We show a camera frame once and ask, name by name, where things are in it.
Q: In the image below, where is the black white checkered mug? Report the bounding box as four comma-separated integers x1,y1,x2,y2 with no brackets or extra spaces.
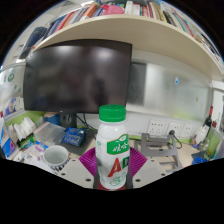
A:
42,144,70,175

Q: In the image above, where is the white handwritten paper sheet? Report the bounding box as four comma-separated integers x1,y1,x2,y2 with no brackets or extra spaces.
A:
19,151,51,170

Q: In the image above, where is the white green-capped drink bottle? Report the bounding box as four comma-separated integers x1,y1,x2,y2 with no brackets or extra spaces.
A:
95,104,131,190

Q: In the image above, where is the clear plastic box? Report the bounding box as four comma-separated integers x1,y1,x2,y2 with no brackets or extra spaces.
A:
34,122,66,144

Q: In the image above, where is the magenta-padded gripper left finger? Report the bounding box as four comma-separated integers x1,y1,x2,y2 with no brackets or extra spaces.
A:
57,147,99,190

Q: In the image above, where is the blue coiled cable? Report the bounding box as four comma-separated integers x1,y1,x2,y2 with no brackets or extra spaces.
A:
192,156,208,165

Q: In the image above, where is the white wall socket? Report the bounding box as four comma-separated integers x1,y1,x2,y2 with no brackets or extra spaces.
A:
167,122,183,136
182,123,195,138
147,119,167,135

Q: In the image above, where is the grey metal laptop stand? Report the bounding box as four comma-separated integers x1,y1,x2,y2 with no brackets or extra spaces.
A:
134,132,184,171

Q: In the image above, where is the flat round red coaster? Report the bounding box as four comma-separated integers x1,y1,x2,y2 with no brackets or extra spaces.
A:
97,181,128,191

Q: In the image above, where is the blue printed package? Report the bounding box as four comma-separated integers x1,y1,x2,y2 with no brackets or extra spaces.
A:
1,138,16,158

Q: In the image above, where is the black computer monitor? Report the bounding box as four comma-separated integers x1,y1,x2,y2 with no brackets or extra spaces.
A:
22,39,133,129

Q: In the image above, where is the beige shelf unit with books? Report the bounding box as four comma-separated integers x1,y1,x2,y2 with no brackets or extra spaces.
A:
18,0,224,81

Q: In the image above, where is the black monitor cable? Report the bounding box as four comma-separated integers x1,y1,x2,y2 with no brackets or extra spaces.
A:
76,113,98,138

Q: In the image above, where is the dark wine bottle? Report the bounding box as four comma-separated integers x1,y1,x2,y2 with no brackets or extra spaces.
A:
203,105,214,129

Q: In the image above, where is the white round jar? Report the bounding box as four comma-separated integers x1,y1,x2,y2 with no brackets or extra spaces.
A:
194,125,209,144

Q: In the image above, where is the white tissue stack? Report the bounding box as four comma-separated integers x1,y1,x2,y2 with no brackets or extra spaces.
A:
8,117,36,141

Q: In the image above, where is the clear plastic packet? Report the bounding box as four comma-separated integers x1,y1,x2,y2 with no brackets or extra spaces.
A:
21,143,48,161

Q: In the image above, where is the blue round container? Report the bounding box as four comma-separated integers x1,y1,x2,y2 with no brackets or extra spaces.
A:
44,113,62,126

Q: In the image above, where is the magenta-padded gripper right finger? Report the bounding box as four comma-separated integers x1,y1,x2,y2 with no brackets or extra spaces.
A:
126,146,168,190

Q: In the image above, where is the black plug with cable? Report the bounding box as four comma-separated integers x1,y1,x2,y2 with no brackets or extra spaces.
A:
168,129,183,149

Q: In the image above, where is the blue printed small box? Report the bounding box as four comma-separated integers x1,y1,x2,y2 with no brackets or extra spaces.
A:
61,127,87,147

